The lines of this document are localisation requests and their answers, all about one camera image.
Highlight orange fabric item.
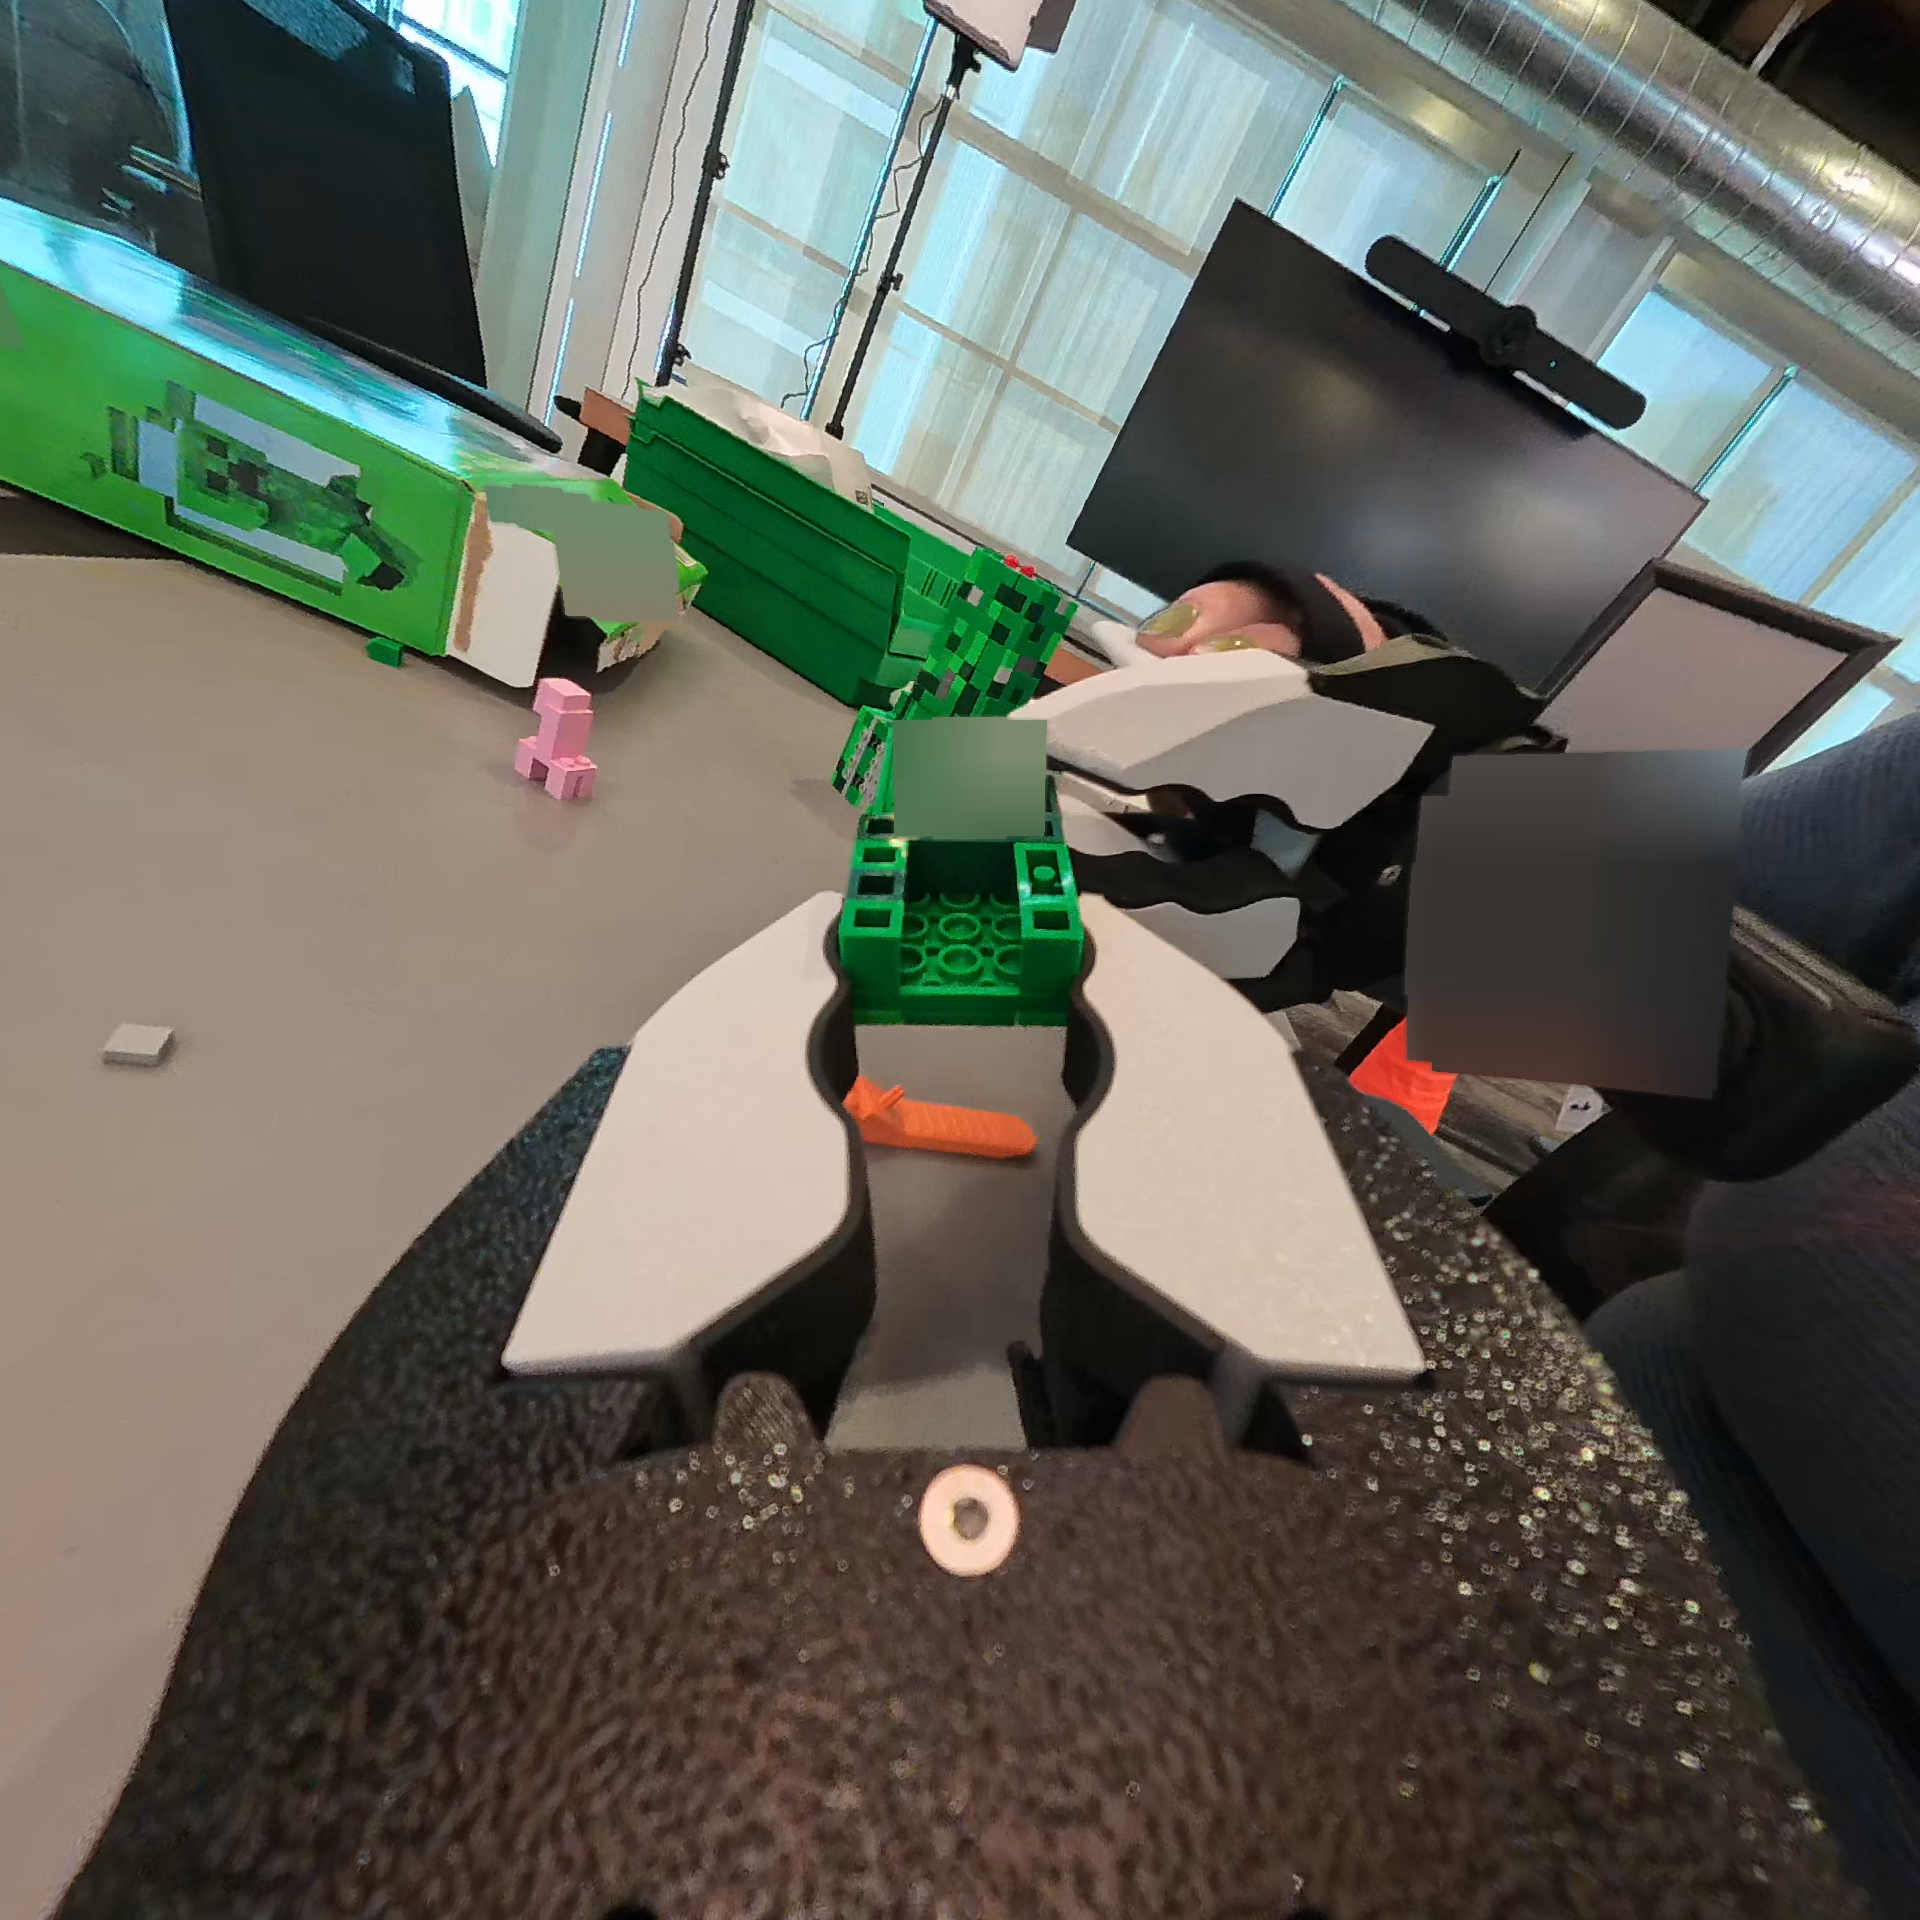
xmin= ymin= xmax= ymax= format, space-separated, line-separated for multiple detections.
xmin=1345 ymin=1020 xmax=1455 ymax=1135

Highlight black monitor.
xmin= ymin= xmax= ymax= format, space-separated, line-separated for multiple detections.
xmin=1068 ymin=198 xmax=1710 ymax=695

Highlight orange brick separator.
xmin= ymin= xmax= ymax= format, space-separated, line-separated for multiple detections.
xmin=838 ymin=1077 xmax=1041 ymax=1161

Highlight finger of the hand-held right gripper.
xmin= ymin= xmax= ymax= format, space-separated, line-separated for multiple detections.
xmin=1036 ymin=650 xmax=1450 ymax=805
xmin=1053 ymin=795 xmax=1308 ymax=986

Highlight pink brick pig figure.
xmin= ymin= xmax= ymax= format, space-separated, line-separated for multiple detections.
xmin=513 ymin=679 xmax=602 ymax=803

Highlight green brick assembly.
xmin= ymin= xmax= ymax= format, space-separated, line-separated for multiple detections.
xmin=836 ymin=810 xmax=1093 ymax=1030

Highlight silver ventilation duct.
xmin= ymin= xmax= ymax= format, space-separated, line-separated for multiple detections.
xmin=1357 ymin=0 xmax=1920 ymax=377

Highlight grey desk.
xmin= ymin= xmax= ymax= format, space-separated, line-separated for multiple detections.
xmin=0 ymin=502 xmax=1354 ymax=1920

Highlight grey framed board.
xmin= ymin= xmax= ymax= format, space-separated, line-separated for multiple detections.
xmin=1530 ymin=557 xmax=1905 ymax=781

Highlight black webcam bar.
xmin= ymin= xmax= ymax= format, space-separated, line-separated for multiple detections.
xmin=1366 ymin=233 xmax=1649 ymax=438

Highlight white crumpled paper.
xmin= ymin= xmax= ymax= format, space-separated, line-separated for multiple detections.
xmin=674 ymin=377 xmax=876 ymax=505

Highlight green toy box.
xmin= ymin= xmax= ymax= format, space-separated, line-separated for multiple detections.
xmin=0 ymin=194 xmax=707 ymax=695

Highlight person's right forearm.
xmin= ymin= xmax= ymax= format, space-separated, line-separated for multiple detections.
xmin=1199 ymin=559 xmax=1444 ymax=655

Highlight person's dark trousers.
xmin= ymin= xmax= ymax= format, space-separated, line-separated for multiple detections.
xmin=1486 ymin=718 xmax=1920 ymax=1920

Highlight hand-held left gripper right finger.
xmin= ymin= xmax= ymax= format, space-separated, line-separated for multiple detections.
xmin=1042 ymin=897 xmax=1430 ymax=1450

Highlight person's right hand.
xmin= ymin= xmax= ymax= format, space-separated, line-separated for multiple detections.
xmin=1135 ymin=574 xmax=1337 ymax=662

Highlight green pixelated brick figure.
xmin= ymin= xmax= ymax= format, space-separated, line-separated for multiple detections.
xmin=833 ymin=546 xmax=1077 ymax=798

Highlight black office chair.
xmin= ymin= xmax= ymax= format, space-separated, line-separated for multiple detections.
xmin=163 ymin=0 xmax=566 ymax=455

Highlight green plastic tray stack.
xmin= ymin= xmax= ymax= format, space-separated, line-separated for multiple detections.
xmin=621 ymin=381 xmax=963 ymax=707

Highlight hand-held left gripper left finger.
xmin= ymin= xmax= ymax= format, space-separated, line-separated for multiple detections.
xmin=498 ymin=889 xmax=876 ymax=1450

